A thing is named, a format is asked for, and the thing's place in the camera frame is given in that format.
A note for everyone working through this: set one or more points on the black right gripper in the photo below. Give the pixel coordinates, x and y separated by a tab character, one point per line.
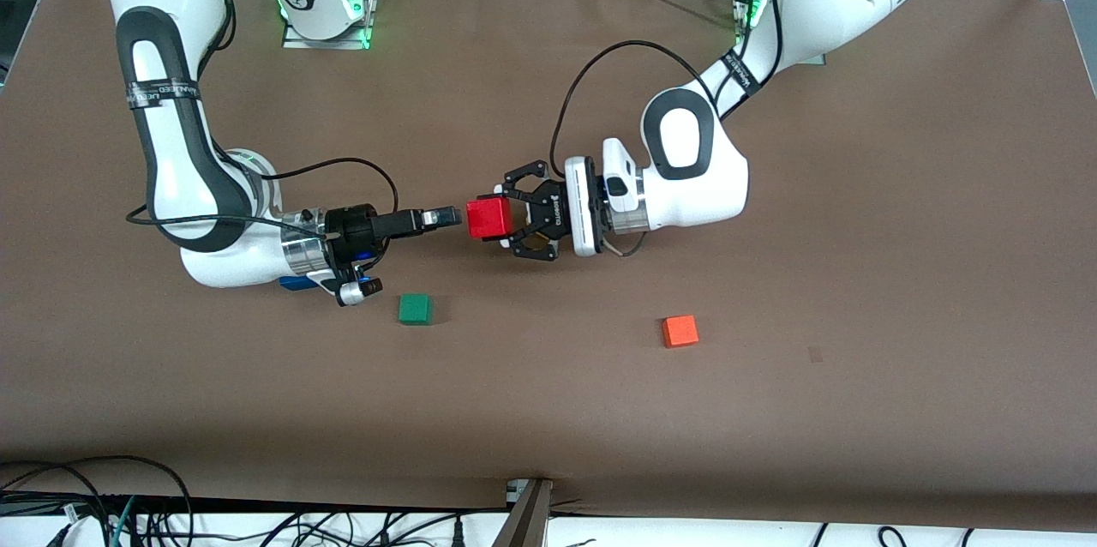
358	230

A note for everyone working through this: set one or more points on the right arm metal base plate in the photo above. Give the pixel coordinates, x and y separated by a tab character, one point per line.
326	43

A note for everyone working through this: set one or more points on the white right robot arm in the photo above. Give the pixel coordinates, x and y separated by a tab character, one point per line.
180	144

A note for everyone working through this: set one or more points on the brown table cover sheet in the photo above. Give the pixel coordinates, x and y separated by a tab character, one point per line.
548	410

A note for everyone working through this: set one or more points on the orange cube block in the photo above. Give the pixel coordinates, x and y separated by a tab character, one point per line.
680	331

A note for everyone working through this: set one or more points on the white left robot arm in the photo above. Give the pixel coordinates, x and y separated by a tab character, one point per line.
686	187

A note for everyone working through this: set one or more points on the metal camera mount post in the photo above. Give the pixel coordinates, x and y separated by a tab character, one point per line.
527	521

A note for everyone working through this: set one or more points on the red cube block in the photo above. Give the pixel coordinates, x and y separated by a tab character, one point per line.
490	219

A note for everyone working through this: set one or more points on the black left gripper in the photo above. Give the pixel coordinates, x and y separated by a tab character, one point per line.
548	217

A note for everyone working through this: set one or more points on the small metal clamp bracket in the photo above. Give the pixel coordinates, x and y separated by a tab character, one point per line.
515	490

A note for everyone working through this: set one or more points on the green cube block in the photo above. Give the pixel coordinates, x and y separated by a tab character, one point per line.
415	309

